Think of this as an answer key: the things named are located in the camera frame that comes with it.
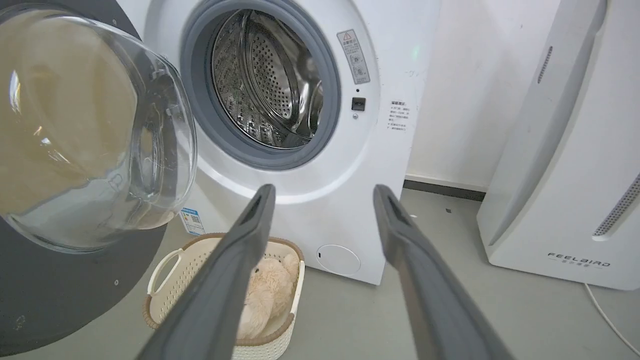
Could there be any white front-load washing machine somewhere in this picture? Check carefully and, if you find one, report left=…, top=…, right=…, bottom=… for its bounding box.
left=116, top=0, right=442, bottom=286

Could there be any white air purifier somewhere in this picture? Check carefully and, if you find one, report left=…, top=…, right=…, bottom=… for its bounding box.
left=476, top=0, right=640, bottom=291

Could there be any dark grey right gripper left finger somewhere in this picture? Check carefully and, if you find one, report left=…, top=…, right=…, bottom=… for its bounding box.
left=136, top=184, right=277, bottom=360

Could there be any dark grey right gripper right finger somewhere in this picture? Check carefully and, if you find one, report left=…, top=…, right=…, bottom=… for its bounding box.
left=373, top=184, right=515, bottom=360

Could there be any white power cable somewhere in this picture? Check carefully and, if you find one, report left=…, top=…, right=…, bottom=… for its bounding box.
left=583, top=283, right=640, bottom=357

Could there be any cream plastic laundry basket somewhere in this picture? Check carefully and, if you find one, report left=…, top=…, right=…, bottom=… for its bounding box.
left=142, top=232, right=306, bottom=360

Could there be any washing machine door with glass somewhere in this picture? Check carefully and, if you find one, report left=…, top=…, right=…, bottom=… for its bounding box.
left=0, top=0, right=198, bottom=357

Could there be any beige plush toy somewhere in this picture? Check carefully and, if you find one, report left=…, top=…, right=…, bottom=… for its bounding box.
left=236, top=253, right=300, bottom=341

